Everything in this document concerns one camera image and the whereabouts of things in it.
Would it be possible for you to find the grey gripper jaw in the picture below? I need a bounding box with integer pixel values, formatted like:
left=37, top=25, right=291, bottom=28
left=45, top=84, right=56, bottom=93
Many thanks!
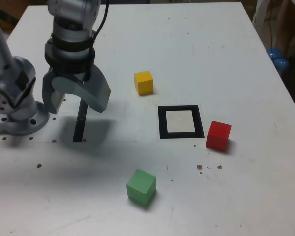
left=51, top=64, right=112, bottom=114
left=42, top=67, right=66, bottom=115

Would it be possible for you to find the yellow cube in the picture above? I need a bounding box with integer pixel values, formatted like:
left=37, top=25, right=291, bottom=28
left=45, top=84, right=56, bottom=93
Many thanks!
left=133, top=70, right=154, bottom=96

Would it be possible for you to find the green cube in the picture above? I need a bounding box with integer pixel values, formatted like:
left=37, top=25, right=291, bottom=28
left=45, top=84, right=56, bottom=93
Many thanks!
left=126, top=169, right=157, bottom=207

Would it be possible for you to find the red cube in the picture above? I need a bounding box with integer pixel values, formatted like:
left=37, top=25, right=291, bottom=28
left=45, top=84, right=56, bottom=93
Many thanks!
left=206, top=120, right=232, bottom=152

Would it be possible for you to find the black tape square outline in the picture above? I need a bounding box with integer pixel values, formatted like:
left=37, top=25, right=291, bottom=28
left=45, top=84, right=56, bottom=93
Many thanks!
left=157, top=105, right=205, bottom=140

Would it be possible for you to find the black tape strip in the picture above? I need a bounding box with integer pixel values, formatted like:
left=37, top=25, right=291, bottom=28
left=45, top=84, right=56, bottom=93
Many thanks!
left=72, top=97, right=89, bottom=143

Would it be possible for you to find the blue round object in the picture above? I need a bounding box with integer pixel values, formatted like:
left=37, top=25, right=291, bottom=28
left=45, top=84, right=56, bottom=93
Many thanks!
left=267, top=46, right=291, bottom=72

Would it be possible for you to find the white metal frame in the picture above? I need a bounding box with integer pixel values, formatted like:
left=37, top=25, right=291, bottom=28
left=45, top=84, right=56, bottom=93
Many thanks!
left=251, top=0, right=273, bottom=28

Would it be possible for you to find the thin black hanging cable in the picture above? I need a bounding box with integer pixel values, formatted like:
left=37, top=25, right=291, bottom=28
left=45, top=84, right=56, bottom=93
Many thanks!
left=268, top=17, right=274, bottom=49

